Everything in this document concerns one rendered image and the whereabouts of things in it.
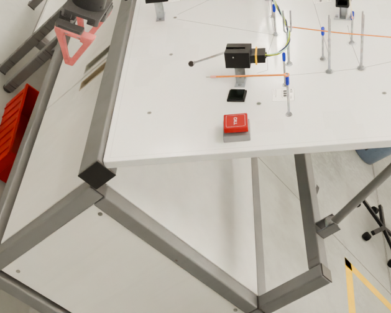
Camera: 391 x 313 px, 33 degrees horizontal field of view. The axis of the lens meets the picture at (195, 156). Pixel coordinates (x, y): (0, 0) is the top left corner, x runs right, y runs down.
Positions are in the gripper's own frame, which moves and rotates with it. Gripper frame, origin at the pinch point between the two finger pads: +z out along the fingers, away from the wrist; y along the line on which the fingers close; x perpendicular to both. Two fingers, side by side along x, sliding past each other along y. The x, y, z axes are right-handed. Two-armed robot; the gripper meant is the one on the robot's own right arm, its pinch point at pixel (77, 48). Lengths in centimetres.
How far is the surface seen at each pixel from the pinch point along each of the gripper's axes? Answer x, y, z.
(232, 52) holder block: -28.4, 29.1, 4.1
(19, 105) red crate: 33, 101, 88
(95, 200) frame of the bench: -10.5, 5.4, 37.1
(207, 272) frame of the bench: -41, 11, 52
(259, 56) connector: -34.2, 29.2, 2.9
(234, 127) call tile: -32.9, 10.3, 10.8
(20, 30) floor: 54, 159, 90
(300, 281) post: -63, 15, 49
